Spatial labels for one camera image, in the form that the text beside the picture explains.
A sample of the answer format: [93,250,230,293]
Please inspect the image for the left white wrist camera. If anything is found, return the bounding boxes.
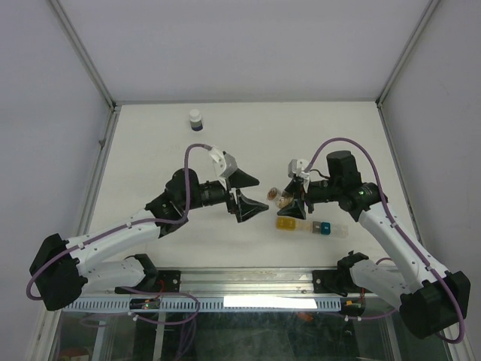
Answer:
[208,146,238,180]

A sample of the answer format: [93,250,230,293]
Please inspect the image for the white cap blue pill bottle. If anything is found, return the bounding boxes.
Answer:
[189,109,204,132]

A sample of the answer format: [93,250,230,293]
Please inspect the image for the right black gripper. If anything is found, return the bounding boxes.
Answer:
[277,178,341,220]

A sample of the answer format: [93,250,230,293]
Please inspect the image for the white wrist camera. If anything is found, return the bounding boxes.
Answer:
[287,159,310,179]
[208,146,238,180]

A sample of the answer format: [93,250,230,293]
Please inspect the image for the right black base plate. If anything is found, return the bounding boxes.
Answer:
[312,268,362,297]

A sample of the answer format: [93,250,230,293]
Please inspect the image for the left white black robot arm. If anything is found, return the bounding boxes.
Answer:
[26,168,269,311]

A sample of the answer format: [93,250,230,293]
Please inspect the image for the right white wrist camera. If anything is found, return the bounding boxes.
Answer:
[287,159,310,179]

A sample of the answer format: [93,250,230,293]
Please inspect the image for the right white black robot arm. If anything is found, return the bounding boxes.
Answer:
[278,150,470,339]

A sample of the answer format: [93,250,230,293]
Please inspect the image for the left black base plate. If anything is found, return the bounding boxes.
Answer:
[114,269,181,295]

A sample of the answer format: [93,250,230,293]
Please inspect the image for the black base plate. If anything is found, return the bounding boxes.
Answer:
[114,269,181,295]
[312,268,362,297]

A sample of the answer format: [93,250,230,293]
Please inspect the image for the clear bottle yellow pills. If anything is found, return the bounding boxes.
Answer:
[272,188,294,209]

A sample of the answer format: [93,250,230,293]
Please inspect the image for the left aluminium frame post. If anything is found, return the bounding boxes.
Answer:
[46,0,116,110]

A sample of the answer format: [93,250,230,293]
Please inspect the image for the aluminium mounting rail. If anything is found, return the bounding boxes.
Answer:
[158,267,338,298]

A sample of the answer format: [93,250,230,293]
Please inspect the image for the clear bottle cap orange label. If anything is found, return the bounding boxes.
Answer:
[266,187,282,202]

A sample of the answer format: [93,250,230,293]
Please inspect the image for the white slotted cable duct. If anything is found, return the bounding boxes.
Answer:
[65,296,341,313]

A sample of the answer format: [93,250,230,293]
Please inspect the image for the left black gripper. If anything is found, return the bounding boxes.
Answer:
[181,169,269,222]

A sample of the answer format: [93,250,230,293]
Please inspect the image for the right aluminium frame post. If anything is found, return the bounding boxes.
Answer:
[375,0,441,108]

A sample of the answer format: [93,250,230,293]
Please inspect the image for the aluminium frame post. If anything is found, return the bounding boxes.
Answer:
[46,0,116,110]
[375,0,441,108]

